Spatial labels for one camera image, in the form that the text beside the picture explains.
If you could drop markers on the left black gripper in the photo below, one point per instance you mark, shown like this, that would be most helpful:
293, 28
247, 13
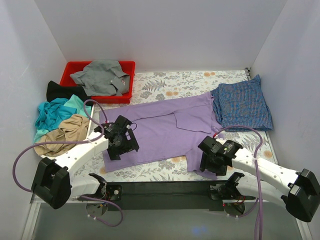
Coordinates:
127, 147

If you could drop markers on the floral table mat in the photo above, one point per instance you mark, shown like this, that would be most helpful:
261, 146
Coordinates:
156, 86

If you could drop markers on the grey collared shirt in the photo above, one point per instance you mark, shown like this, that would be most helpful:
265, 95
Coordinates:
103, 78

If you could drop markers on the aluminium frame rail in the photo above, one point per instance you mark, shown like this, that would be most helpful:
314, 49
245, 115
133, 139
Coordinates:
85, 220

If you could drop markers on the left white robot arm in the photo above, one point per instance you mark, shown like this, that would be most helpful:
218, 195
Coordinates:
54, 179

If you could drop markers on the purple t shirt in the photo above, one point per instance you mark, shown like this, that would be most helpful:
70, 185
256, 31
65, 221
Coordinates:
167, 129

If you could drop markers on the beige shirt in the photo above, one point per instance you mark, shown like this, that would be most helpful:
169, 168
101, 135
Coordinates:
73, 129

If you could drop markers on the red plastic bin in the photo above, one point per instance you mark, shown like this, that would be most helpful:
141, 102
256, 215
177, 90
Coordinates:
75, 66

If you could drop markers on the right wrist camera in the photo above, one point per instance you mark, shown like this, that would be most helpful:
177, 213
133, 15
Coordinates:
220, 138

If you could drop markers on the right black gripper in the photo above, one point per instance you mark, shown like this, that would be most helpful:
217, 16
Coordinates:
208, 162

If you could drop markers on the teal shirt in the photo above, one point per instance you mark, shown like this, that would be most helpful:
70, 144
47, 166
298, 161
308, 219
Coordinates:
52, 113

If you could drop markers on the black shirt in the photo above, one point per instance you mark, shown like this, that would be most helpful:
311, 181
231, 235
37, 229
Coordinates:
55, 90

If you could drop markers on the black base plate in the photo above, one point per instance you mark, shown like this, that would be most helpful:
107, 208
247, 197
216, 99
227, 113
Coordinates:
172, 195

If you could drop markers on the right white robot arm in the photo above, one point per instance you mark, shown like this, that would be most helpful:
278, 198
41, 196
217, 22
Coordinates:
297, 191

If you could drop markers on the blue checkered folded shirt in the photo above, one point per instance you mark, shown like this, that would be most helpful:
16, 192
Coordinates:
242, 103

